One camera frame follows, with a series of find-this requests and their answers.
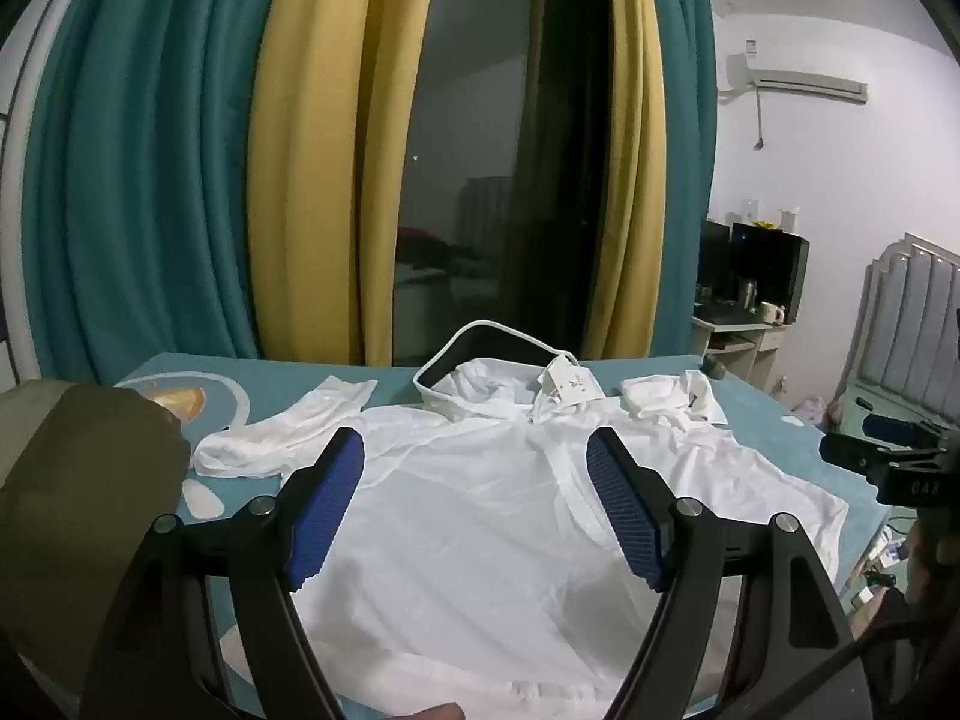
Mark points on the wide teal curtain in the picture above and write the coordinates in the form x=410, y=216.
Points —
x=150, y=165

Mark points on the grey padded headboard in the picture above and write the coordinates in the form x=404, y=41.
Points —
x=915, y=315

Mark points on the black computer monitor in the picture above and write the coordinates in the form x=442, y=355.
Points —
x=765, y=270

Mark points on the narrow yellow curtain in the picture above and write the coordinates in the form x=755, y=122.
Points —
x=637, y=165

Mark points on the person's left hand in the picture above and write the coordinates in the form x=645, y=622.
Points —
x=439, y=712

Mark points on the olive green cushion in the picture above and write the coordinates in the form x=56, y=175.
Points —
x=75, y=502

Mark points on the white desk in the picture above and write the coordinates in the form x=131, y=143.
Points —
x=765, y=352

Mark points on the metal bottle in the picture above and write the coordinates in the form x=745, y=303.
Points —
x=746, y=294

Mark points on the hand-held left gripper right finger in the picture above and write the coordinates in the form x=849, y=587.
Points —
x=626, y=517

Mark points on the white paper tag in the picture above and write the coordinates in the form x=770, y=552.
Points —
x=570, y=382

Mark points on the white air conditioner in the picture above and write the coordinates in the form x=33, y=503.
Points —
x=802, y=82

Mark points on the white mug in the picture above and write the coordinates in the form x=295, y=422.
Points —
x=771, y=313

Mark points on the blue dinosaur print blanket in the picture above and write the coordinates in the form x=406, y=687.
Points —
x=772, y=427

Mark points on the wide yellow curtain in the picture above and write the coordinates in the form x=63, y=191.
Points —
x=322, y=165

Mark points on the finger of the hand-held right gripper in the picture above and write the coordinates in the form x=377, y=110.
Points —
x=851, y=450
x=892, y=425

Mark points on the small dark green object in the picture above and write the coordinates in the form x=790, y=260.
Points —
x=711, y=369

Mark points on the narrow teal curtain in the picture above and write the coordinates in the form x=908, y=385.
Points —
x=686, y=165

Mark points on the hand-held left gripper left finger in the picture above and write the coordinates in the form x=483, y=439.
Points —
x=330, y=510

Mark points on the white hooded jacket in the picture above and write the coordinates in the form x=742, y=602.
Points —
x=465, y=525

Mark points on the dark glass door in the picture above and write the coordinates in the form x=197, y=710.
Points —
x=480, y=165

